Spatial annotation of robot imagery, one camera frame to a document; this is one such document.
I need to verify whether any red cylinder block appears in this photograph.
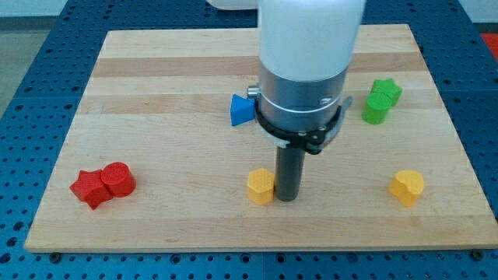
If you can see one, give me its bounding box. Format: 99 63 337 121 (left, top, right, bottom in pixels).
100 162 136 198

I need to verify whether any yellow hexagon block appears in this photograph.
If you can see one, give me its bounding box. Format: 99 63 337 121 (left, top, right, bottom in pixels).
247 168 275 205

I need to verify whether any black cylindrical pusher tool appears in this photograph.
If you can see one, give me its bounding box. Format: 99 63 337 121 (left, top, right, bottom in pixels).
274 148 305 201

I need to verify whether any green star block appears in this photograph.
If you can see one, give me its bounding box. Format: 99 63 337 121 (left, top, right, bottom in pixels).
370 79 403 107

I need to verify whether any blue triangle block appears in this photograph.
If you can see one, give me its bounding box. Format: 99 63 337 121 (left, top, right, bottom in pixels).
230 94 254 126

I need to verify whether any red star block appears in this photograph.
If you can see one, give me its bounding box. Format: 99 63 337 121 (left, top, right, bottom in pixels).
70 170 114 210

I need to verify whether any wooden board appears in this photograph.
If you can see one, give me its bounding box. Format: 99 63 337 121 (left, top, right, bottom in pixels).
25 24 497 253

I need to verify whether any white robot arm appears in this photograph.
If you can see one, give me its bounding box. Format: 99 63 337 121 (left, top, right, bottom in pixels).
208 0 365 132

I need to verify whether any green cylinder block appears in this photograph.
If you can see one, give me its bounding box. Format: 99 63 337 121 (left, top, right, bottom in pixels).
362 92 392 124

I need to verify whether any black tool clamp ring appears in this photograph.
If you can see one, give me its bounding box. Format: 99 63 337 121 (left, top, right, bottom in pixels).
246 86 354 156

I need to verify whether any yellow heart block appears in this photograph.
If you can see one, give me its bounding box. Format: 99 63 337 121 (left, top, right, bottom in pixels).
388 170 425 207

